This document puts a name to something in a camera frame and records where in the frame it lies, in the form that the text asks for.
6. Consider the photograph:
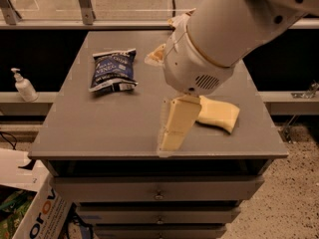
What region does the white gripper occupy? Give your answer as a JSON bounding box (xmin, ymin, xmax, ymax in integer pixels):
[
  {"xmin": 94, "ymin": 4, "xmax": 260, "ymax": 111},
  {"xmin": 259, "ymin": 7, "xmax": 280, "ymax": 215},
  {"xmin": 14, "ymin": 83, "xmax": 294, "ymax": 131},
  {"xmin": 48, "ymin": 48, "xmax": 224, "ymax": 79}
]
[{"xmin": 145, "ymin": 22, "xmax": 234, "ymax": 157}]

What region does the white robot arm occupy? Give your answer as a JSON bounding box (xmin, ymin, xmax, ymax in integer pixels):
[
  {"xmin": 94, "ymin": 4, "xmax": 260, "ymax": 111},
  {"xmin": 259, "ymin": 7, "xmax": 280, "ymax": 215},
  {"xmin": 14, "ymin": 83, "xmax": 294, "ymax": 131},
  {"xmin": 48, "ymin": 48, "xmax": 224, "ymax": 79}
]
[{"xmin": 145, "ymin": 0, "xmax": 319, "ymax": 157}]

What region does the blue chip bag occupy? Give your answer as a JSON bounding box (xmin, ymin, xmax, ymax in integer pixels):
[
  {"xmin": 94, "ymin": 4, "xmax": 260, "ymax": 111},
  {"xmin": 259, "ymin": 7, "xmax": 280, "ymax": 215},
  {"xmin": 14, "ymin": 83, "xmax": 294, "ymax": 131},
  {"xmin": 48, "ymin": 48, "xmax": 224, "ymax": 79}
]
[{"xmin": 89, "ymin": 49, "xmax": 138, "ymax": 93}]

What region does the brown snack bag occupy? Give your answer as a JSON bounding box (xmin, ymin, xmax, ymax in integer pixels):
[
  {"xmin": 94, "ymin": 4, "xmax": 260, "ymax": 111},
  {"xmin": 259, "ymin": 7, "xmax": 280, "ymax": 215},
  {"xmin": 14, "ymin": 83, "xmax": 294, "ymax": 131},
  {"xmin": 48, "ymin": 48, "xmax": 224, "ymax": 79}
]
[{"xmin": 167, "ymin": 8, "xmax": 195, "ymax": 29}]

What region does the yellow sponge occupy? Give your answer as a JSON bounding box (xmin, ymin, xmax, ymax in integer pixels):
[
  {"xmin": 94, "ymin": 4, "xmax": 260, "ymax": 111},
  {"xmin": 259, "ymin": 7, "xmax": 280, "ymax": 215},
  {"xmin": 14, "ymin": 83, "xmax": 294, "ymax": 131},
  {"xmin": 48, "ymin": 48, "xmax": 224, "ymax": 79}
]
[{"xmin": 196, "ymin": 96, "xmax": 240, "ymax": 133}]

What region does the grey drawer cabinet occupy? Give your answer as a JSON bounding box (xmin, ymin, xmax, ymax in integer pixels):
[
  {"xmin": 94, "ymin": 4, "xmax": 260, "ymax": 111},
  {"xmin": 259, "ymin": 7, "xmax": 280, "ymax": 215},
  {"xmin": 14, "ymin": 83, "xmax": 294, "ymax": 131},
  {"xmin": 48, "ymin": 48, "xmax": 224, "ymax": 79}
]
[{"xmin": 31, "ymin": 30, "xmax": 287, "ymax": 239}]

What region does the top drawer knob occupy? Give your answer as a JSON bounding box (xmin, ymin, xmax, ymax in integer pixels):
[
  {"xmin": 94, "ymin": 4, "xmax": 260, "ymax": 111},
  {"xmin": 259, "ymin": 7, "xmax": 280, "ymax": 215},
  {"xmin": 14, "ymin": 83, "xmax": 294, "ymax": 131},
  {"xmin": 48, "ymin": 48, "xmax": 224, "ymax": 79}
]
[{"xmin": 155, "ymin": 190, "xmax": 164, "ymax": 200}]

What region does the drawer knob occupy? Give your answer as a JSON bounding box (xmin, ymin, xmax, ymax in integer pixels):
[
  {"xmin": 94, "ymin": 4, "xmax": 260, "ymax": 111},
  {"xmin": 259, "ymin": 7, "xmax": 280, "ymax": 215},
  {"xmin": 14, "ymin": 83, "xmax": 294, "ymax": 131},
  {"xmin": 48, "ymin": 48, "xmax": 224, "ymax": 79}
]
[
  {"xmin": 155, "ymin": 190, "xmax": 164, "ymax": 200},
  {"xmin": 156, "ymin": 216, "xmax": 164, "ymax": 225}
]

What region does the middle drawer knob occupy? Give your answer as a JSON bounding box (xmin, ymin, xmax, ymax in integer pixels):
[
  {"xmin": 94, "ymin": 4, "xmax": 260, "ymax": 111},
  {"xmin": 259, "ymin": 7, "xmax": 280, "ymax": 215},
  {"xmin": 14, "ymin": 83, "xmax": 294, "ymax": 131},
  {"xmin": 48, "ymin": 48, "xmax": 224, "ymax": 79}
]
[{"xmin": 156, "ymin": 216, "xmax": 164, "ymax": 225}]

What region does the white pump bottle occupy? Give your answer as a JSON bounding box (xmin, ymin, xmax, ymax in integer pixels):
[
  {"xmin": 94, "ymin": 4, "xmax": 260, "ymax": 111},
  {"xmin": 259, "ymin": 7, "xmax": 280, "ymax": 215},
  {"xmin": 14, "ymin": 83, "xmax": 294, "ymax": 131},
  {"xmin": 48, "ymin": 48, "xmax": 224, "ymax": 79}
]
[{"xmin": 11, "ymin": 68, "xmax": 38, "ymax": 102}]

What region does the white cardboard box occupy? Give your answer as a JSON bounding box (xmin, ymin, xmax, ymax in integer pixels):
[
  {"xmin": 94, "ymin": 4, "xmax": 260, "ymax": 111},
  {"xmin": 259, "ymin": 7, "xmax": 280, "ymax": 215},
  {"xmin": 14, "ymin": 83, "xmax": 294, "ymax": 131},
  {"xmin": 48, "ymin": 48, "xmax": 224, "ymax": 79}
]
[{"xmin": 0, "ymin": 147, "xmax": 74, "ymax": 239}]

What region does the metal bracket on ledge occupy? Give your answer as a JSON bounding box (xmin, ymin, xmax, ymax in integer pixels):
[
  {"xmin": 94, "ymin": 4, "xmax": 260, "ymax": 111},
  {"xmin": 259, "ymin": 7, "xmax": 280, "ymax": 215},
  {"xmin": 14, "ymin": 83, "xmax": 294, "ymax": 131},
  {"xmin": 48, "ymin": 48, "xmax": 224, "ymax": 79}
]
[{"xmin": 291, "ymin": 82, "xmax": 319, "ymax": 99}]

